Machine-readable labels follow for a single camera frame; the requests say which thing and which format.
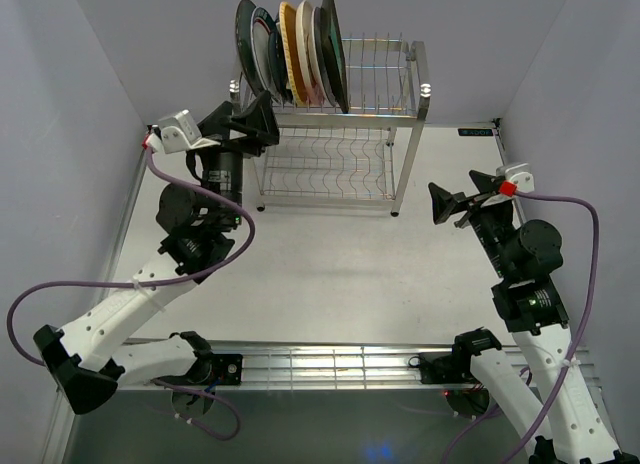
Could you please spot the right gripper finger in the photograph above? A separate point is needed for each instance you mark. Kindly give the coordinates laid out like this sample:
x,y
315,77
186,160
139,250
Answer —
x,y
488,186
445,204

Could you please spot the large dark teal round plate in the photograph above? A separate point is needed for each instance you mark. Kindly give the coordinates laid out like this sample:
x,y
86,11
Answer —
x,y
243,45

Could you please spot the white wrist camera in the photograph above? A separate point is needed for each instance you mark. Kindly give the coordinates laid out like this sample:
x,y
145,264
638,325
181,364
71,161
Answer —
x,y
509,179
176,133

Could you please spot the dark blue leaf-shaped dish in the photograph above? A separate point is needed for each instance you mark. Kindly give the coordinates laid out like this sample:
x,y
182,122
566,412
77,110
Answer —
x,y
277,65

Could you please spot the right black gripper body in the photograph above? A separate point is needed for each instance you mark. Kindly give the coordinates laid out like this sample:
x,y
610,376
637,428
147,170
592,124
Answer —
x,y
490,219

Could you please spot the stainless steel two-tier dish rack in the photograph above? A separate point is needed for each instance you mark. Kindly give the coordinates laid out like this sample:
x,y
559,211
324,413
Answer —
x,y
357,159

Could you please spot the dark square plate gold rim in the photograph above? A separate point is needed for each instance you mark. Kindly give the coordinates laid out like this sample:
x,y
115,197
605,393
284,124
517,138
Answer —
x,y
333,54

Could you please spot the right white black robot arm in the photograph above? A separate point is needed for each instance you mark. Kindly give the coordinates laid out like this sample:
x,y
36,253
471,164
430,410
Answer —
x,y
555,416

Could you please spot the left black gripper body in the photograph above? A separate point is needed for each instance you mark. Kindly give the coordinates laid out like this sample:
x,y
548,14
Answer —
x,y
247,151

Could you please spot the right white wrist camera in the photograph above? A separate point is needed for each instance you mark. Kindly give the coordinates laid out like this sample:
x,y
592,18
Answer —
x,y
509,179

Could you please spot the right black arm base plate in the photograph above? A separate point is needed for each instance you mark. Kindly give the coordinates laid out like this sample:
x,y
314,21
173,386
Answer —
x,y
445,369

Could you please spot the white plate green red rim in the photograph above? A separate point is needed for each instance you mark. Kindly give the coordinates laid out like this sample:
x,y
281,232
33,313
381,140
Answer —
x,y
262,29

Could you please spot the white plate navy lettered rim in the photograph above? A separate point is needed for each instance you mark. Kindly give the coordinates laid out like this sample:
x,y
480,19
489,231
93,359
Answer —
x,y
317,59

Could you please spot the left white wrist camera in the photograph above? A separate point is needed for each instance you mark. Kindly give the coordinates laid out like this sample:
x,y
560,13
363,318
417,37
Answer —
x,y
176,133

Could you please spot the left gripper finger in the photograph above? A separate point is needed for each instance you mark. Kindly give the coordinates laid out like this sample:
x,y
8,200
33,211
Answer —
x,y
258,114
247,136

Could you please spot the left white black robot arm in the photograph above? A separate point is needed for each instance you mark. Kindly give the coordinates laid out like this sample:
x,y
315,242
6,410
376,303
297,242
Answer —
x,y
202,164

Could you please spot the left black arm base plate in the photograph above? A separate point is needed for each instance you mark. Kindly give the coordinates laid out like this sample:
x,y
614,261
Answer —
x,y
220,369

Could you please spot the pink cream floral round plate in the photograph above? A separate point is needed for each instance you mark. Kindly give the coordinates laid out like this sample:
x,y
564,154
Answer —
x,y
302,28

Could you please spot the aluminium front rail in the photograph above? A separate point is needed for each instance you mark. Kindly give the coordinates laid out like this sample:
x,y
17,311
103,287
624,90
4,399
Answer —
x,y
288,368

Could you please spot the square bamboo-pattern tray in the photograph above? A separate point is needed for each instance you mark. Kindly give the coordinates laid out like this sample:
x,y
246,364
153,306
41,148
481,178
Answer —
x,y
287,20

